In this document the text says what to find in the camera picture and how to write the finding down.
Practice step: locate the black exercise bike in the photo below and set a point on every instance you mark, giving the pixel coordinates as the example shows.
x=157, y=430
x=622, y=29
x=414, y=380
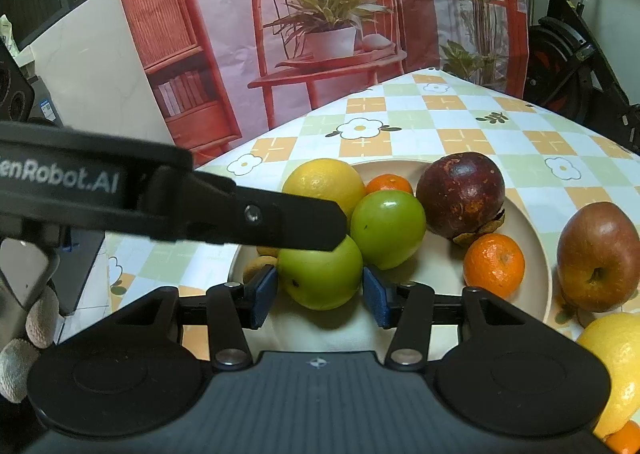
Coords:
x=565, y=63

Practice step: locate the dark purple mangosteen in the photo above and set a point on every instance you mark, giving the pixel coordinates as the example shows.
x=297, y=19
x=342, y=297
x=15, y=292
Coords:
x=460, y=194

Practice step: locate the person's left hand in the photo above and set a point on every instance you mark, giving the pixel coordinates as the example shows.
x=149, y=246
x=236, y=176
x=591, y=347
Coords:
x=42, y=319

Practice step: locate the green jujube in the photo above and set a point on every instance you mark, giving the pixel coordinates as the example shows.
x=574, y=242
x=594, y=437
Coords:
x=387, y=230
x=320, y=279

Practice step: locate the large yellow citrus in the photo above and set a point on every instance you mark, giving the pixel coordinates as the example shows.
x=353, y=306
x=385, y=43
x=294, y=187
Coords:
x=617, y=369

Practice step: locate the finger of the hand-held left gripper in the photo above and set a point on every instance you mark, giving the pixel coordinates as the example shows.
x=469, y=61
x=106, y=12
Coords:
x=280, y=224

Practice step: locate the beige round plate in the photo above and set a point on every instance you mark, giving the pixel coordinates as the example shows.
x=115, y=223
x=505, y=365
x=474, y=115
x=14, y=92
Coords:
x=440, y=269

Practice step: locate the red apple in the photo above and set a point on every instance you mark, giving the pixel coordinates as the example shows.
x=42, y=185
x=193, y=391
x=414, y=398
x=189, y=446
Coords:
x=597, y=254

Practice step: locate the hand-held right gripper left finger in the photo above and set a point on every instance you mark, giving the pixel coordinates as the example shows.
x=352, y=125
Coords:
x=265, y=299

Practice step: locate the printed wall cloth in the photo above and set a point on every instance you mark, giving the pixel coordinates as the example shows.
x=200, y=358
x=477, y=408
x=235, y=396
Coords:
x=225, y=8

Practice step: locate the large orange mandarin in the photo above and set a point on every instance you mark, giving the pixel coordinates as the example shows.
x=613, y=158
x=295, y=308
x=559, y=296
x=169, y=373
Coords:
x=627, y=441

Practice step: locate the checkered floral tablecloth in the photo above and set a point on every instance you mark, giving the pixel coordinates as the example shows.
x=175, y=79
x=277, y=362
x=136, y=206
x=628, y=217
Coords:
x=450, y=133

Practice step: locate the yellow lemon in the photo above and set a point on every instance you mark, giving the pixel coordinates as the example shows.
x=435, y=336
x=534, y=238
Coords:
x=325, y=181

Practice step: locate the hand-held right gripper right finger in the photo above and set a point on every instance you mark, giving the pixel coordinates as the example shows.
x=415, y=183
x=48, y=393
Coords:
x=377, y=299

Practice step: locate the brown longan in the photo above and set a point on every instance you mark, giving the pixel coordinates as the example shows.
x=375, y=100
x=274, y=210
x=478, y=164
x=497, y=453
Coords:
x=259, y=268
x=267, y=252

